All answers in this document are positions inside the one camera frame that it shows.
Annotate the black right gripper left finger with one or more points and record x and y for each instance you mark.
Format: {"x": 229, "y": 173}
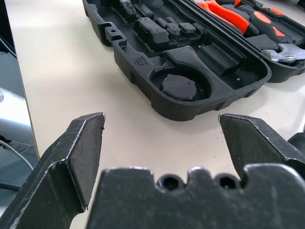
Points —
{"x": 59, "y": 167}

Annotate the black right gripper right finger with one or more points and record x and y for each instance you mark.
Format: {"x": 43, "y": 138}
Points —
{"x": 257, "y": 143}

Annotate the black plastic toolbox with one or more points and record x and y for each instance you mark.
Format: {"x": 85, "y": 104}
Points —
{"x": 143, "y": 55}

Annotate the silver robot body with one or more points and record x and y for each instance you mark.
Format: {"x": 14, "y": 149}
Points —
{"x": 9, "y": 114}

